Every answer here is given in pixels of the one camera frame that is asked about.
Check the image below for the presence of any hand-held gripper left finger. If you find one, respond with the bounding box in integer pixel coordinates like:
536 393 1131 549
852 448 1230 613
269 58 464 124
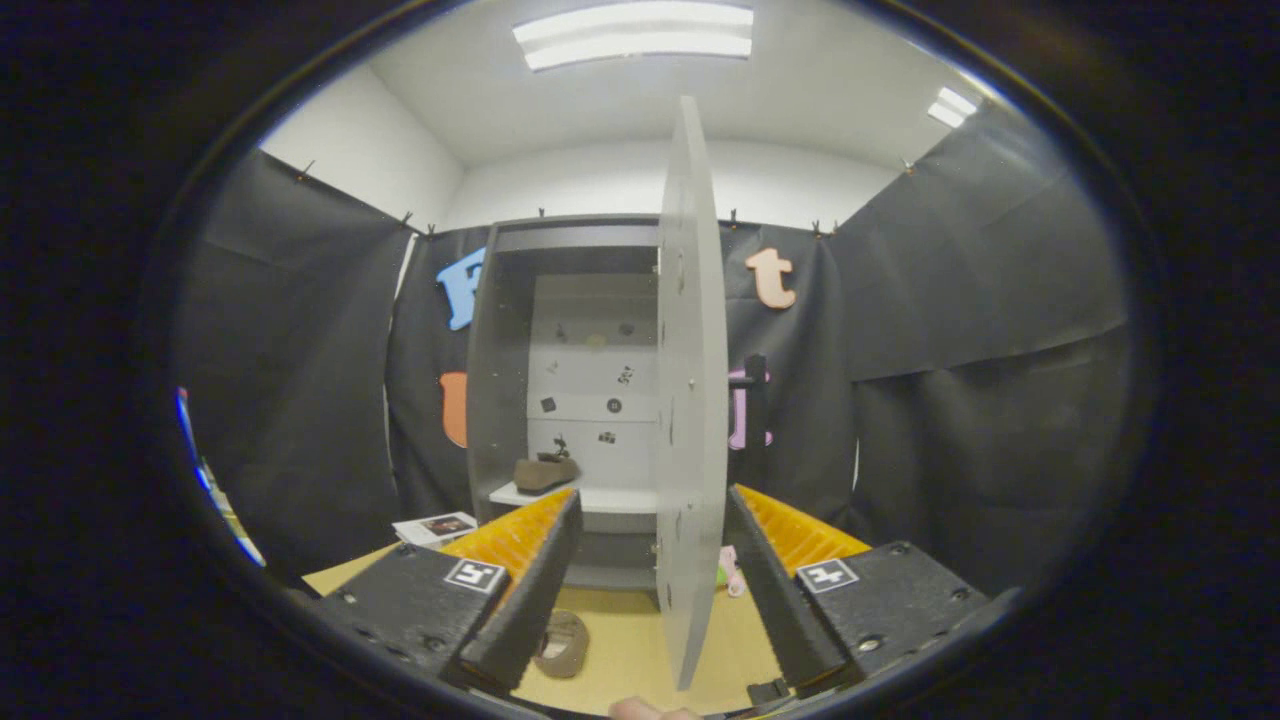
318 487 585 695

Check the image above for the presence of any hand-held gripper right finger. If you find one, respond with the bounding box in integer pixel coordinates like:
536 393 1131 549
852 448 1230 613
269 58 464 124
724 484 993 693

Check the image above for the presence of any fuzzy brown shoe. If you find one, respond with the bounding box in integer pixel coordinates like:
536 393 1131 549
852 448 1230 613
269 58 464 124
533 609 591 680
513 452 581 493

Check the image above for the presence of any light grey shoe cabinet door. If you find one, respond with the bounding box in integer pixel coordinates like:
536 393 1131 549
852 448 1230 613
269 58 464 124
655 95 731 691

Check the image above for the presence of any dark grey shoe cabinet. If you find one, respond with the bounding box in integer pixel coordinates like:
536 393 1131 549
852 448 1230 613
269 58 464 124
465 213 663 593

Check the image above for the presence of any white printed booklet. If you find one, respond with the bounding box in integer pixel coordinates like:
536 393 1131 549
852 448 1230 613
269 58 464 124
392 512 479 549

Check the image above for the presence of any black backdrop cloth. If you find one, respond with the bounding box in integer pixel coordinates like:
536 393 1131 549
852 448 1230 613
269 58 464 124
175 95 1131 601

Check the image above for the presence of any small ceiling light panel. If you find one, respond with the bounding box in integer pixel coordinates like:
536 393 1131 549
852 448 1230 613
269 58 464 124
926 86 979 129

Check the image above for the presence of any large ceiling light panel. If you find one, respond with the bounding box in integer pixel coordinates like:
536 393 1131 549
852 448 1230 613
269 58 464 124
512 2 755 71

